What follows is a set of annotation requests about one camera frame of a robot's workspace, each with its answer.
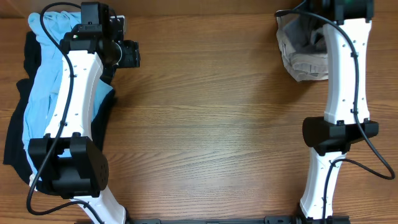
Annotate black garment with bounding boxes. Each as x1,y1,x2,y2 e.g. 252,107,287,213
3,31,116,184

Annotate light blue garment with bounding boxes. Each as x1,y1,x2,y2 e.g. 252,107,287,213
22,11,114,178

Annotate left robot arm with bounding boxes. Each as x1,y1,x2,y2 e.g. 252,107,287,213
28,2,140,223

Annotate folded beige shorts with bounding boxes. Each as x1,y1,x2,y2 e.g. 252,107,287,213
276,16,328,82

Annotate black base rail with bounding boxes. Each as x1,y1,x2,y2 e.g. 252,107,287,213
126,215,351,224

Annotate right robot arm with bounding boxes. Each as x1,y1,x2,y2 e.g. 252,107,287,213
292,1,379,223

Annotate grey shorts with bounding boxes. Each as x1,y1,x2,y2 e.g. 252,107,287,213
280,15,326,54

